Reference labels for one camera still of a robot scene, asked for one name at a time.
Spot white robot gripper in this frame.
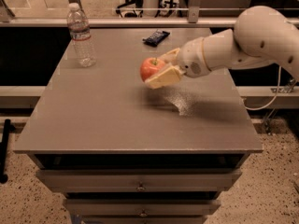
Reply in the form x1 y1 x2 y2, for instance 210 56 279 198
145 37 208 89

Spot red apple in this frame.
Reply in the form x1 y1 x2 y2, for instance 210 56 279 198
140 58 165 81

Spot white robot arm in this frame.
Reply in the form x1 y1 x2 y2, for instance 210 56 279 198
145 6 299 89

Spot clear plastic water bottle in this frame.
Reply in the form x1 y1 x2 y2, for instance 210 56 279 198
66 3 96 67

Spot dark blue snack bar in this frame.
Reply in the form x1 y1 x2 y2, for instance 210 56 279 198
143 30 170 47

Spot grey metal railing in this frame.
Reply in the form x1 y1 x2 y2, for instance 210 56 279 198
0 0 299 28

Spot black office chair base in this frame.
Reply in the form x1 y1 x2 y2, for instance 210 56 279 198
115 0 179 18

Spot grey drawer cabinet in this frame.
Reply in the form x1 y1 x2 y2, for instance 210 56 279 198
15 29 263 224

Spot upper grey drawer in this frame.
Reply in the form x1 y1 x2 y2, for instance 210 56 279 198
36 169 241 193

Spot grey drawer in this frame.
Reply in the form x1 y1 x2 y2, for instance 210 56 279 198
64 199 221 217
36 169 241 193

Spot lower grey drawer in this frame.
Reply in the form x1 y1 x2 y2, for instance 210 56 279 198
64 199 221 217

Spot black bar on floor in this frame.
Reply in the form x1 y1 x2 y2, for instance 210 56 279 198
0 119 11 184

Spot white cable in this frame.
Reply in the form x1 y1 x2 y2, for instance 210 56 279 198
243 65 282 112

